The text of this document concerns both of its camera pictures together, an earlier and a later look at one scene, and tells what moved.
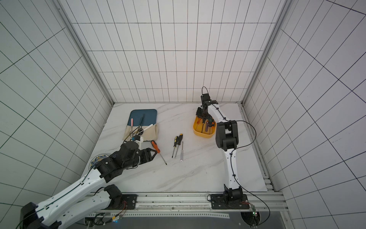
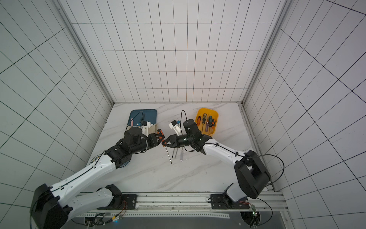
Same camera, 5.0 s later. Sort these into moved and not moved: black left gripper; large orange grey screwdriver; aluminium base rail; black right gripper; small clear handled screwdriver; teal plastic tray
Moved: black left gripper; black right gripper; large orange grey screwdriver
Not moved: small clear handled screwdriver; aluminium base rail; teal plastic tray
